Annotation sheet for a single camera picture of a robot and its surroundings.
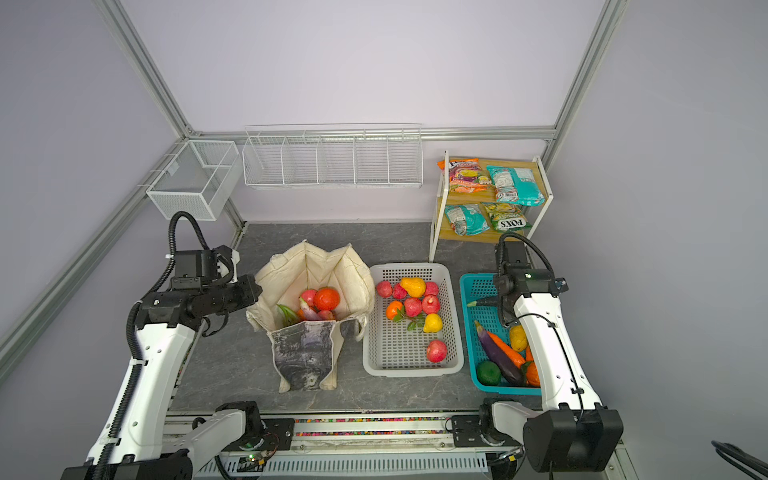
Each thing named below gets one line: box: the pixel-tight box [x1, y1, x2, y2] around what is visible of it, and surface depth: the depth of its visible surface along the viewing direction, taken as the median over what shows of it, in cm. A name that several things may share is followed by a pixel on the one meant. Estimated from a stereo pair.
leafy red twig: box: [393, 305, 426, 332], surface depth 93 cm
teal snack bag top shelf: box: [486, 165, 545, 207], surface depth 82 cm
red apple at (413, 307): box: [404, 297, 422, 317], surface depth 93 cm
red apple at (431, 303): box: [422, 294, 441, 314], surface depth 93 cm
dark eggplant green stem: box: [467, 298, 498, 307], surface depth 96 cm
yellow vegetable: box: [510, 324, 528, 352], surface depth 86 cm
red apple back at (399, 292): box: [392, 283, 408, 300], surface depth 96 cm
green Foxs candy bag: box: [484, 202, 532, 233], surface depth 98 cm
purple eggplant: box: [474, 320, 525, 386], surface depth 84 cm
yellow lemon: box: [423, 313, 443, 333], surface depth 91 cm
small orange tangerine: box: [386, 300, 403, 321], surface depth 91 cm
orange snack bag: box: [437, 158, 492, 193], surface depth 84 cm
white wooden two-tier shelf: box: [429, 150, 554, 262], surface depth 86 cm
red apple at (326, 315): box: [318, 310, 335, 320], surface depth 88 cm
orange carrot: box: [487, 331, 526, 368], surface depth 86 cm
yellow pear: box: [400, 277, 426, 298], surface depth 95 cm
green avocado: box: [476, 360, 501, 386], surface depth 80 cm
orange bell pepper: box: [526, 361, 541, 387], surface depth 80 cm
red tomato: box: [313, 287, 340, 311], surface depth 91 cm
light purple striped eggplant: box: [299, 297, 322, 321], surface depth 85 cm
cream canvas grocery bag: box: [246, 239, 375, 392], surface depth 81 cm
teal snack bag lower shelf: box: [444, 204, 490, 236], surface depth 98 cm
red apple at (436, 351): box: [427, 339, 447, 364], surface depth 84 cm
